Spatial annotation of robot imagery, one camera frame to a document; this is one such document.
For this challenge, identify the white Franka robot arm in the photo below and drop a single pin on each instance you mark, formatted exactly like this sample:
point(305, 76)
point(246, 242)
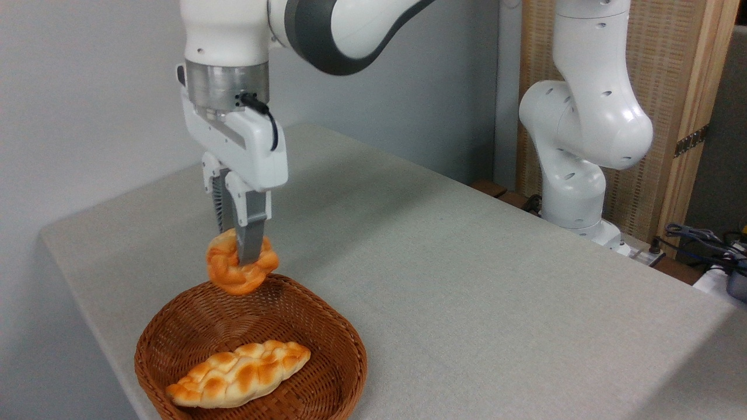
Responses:
point(586, 116)

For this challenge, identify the long braided bread loaf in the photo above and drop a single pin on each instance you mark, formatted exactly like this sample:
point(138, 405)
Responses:
point(239, 373)

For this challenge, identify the grey tablecloth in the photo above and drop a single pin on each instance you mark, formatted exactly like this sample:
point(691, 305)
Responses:
point(467, 303)

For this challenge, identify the round knotted bread roll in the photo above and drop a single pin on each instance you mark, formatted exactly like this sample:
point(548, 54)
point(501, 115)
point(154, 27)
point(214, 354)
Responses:
point(224, 268)

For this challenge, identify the brown wicker basket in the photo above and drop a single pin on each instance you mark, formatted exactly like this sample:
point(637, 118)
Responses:
point(327, 361)

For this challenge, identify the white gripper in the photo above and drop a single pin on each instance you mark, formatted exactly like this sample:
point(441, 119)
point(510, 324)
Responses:
point(251, 149)

